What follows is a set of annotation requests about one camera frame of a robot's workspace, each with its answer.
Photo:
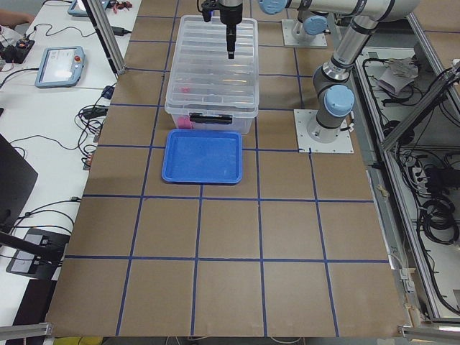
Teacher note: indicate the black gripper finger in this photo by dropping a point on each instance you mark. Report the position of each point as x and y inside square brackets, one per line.
[231, 40]

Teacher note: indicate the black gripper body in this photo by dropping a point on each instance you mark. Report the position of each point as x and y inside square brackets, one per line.
[229, 15]

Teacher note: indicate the clear plastic box lid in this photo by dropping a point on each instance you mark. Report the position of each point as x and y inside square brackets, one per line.
[215, 64]

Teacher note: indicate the person forearm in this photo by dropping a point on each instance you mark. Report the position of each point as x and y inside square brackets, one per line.
[12, 19]

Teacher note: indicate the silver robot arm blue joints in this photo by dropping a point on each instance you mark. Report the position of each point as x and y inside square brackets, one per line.
[335, 99]
[314, 21]

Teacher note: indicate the clear plastic storage box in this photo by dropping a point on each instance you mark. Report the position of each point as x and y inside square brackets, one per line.
[212, 118]

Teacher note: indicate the black box latch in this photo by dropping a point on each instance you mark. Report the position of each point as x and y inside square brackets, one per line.
[200, 118]

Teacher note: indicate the blue plastic tray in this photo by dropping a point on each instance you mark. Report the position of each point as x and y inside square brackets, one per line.
[203, 156]

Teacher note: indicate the black power adapter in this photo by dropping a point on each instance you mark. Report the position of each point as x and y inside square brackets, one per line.
[120, 31]

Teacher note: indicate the blue teach pendant tablet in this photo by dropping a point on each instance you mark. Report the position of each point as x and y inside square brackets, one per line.
[77, 9]
[60, 67]

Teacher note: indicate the black monitor stand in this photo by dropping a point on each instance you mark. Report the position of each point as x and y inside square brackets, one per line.
[39, 253]

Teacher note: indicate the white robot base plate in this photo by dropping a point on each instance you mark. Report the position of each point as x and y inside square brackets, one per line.
[294, 35]
[313, 138]

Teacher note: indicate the aluminium frame post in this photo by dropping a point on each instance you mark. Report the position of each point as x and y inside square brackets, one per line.
[100, 22]

